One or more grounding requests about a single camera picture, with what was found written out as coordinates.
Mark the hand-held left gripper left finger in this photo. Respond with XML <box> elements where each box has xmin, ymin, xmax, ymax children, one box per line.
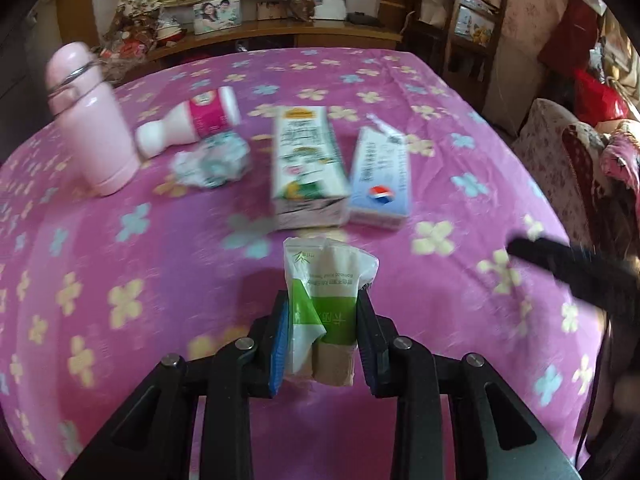
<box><xmin>65</xmin><ymin>290</ymin><xmax>291</xmax><ymax>480</ymax></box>

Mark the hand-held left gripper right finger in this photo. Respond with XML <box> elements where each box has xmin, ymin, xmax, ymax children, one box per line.
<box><xmin>356</xmin><ymin>289</ymin><xmax>583</xmax><ymax>480</ymax></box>

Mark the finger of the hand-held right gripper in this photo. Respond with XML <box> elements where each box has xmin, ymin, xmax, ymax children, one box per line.
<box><xmin>507</xmin><ymin>237</ymin><xmax>640</xmax><ymax>311</ymax></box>

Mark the green white tissue packet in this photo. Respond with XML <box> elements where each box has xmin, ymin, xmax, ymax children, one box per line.
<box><xmin>282</xmin><ymin>236</ymin><xmax>379</xmax><ymax>388</ymax></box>

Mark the floral armchair cover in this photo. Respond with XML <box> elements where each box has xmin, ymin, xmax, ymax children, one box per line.
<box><xmin>512</xmin><ymin>99</ymin><xmax>640</xmax><ymax>281</ymax></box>

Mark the blue white cardboard box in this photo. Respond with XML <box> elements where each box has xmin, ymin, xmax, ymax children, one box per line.
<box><xmin>347</xmin><ymin>115</ymin><xmax>413</xmax><ymax>231</ymax></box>

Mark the red plastic bag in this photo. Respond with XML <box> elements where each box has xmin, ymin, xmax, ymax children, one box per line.
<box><xmin>572</xmin><ymin>69</ymin><xmax>631</xmax><ymax>126</ymax></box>

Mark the white milk carton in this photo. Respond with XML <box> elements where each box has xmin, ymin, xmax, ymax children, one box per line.
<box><xmin>270</xmin><ymin>106</ymin><xmax>352</xmax><ymax>231</ymax></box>

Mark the crumpled white green wrapper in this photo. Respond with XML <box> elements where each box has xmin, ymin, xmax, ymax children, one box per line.
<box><xmin>170</xmin><ymin>132</ymin><xmax>251</xmax><ymax>190</ymax></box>

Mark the red paper bag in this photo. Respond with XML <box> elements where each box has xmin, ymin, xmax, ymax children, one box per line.
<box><xmin>537</xmin><ymin>0</ymin><xmax>601</xmax><ymax>78</ymax></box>

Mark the dark wooden chair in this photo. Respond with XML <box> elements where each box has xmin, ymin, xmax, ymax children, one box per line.
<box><xmin>402</xmin><ymin>0</ymin><xmax>508</xmax><ymax>111</ymax></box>

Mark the white bottle magenta label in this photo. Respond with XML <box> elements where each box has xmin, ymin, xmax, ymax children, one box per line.
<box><xmin>136</xmin><ymin>86</ymin><xmax>242</xmax><ymax>161</ymax></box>

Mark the printed box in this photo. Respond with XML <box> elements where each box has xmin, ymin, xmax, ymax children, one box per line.
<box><xmin>455</xmin><ymin>0</ymin><xmax>496</xmax><ymax>43</ymax></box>

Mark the pink floral curtain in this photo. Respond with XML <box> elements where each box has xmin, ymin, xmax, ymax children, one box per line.
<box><xmin>482</xmin><ymin>0</ymin><xmax>571</xmax><ymax>56</ymax></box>

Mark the pink thermos bottle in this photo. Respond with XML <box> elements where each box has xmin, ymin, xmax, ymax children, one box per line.
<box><xmin>45</xmin><ymin>42</ymin><xmax>142</xmax><ymax>197</ymax></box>

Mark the white plastic bag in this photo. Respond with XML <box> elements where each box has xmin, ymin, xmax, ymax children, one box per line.
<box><xmin>422</xmin><ymin>0</ymin><xmax>451</xmax><ymax>28</ymax></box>

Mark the wooden cabinet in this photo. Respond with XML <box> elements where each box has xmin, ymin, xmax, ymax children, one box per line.
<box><xmin>100</xmin><ymin>20</ymin><xmax>403</xmax><ymax>68</ymax></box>

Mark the white wedding photo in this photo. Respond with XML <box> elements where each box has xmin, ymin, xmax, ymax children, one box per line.
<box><xmin>312</xmin><ymin>0</ymin><xmax>348</xmax><ymax>22</ymax></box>

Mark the framed couple photo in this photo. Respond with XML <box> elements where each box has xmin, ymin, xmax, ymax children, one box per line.
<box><xmin>193</xmin><ymin>0</ymin><xmax>243</xmax><ymax>35</ymax></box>

